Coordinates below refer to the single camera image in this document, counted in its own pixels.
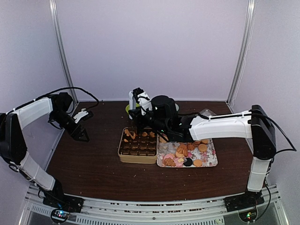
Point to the brown flower cookie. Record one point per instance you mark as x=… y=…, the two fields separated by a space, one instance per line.
x=127 y=132

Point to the black sandwich cookie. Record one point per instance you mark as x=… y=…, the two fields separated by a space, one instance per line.
x=188 y=162

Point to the green bowl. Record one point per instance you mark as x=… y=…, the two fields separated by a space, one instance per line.
x=128 y=109

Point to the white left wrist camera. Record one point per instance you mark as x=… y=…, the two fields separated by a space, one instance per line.
x=84 y=115

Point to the aluminium corner post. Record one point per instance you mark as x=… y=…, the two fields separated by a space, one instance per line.
x=63 y=59
x=241 y=62

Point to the round patterned biscuit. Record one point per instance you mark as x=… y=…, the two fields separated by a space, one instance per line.
x=163 y=140

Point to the gold cookie tin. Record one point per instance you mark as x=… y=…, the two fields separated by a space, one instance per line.
x=141 y=150

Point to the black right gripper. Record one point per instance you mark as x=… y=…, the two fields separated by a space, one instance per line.
x=137 y=117

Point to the metal serving tongs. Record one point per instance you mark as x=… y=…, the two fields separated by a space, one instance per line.
x=132 y=130

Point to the pink round cookie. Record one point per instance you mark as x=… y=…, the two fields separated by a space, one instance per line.
x=171 y=156

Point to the aluminium corner post left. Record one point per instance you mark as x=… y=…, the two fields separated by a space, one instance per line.
x=63 y=59

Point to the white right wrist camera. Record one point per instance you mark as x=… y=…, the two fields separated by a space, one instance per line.
x=140 y=97

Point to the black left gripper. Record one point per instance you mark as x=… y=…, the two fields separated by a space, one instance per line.
x=79 y=132

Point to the aluminium corner post right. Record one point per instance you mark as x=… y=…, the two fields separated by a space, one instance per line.
x=241 y=62

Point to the aluminium front rail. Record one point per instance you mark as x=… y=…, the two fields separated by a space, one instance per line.
x=209 y=211

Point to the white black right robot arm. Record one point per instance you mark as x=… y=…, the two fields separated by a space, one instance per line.
x=160 y=114

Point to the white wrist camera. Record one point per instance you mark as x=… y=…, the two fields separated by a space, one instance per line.
x=84 y=115
x=140 y=97

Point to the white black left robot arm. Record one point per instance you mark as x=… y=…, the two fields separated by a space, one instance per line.
x=40 y=138

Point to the floral cookie tray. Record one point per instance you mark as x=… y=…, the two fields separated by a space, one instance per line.
x=201 y=152

